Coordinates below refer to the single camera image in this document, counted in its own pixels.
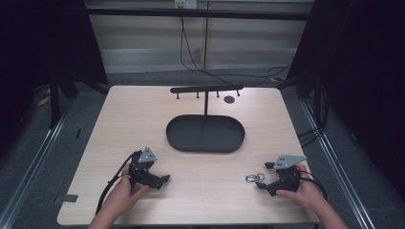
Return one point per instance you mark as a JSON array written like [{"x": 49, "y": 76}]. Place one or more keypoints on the black round table cap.
[{"x": 229, "y": 99}]

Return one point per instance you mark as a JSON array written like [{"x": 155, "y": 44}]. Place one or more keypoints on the metal floor rail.
[
  {"x": 337, "y": 171},
  {"x": 31, "y": 168}
]

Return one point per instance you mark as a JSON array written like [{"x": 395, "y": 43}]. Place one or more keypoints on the yellow floor tape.
[{"x": 43, "y": 100}]

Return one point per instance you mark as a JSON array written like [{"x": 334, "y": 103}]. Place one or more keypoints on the grey tape strip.
[{"x": 67, "y": 198}]

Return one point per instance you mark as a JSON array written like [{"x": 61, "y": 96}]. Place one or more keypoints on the white wall socket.
[{"x": 186, "y": 4}]

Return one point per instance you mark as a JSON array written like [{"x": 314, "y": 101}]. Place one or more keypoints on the person's left hand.
[{"x": 122, "y": 197}]

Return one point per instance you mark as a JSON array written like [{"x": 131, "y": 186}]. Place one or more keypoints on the black curtain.
[
  {"x": 41, "y": 47},
  {"x": 359, "y": 79}
]

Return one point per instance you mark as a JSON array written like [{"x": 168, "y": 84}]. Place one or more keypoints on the black horizontal frame bar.
[{"x": 197, "y": 14}]

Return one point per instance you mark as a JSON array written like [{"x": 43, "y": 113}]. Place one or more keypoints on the black hook stand with tray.
[{"x": 205, "y": 133}]

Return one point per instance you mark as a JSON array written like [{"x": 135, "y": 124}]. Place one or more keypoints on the black metal stand leg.
[{"x": 54, "y": 101}]

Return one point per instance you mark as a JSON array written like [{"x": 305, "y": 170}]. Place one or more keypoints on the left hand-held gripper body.
[{"x": 143, "y": 173}]

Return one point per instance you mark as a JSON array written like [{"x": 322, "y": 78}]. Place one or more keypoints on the person's right hand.
[{"x": 305, "y": 194}]

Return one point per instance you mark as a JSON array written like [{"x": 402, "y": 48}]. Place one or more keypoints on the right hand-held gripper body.
[{"x": 286, "y": 178}]

